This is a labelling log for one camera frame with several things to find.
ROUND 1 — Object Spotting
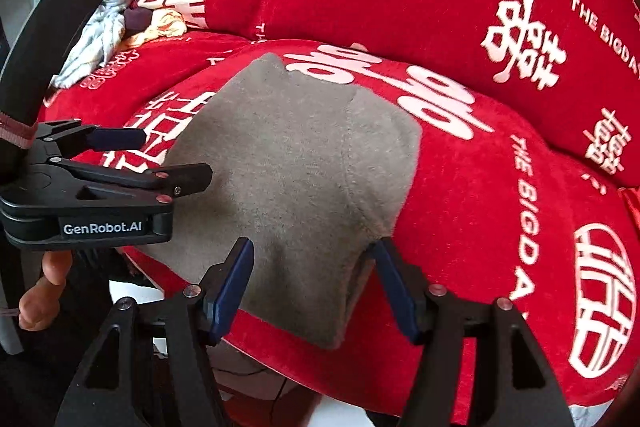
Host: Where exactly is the grey knit sweater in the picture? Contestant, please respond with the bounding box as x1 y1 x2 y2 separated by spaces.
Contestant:
145 53 421 349

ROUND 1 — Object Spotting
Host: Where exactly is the person's left hand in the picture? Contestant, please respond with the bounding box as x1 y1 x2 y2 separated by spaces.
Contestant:
18 251 73 332

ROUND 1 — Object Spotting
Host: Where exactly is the dark purple garment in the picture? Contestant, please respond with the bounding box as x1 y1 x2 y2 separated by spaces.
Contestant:
124 6 153 35

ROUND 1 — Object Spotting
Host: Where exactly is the orange garment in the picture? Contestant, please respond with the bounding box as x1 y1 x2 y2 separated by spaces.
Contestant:
118 9 188 51

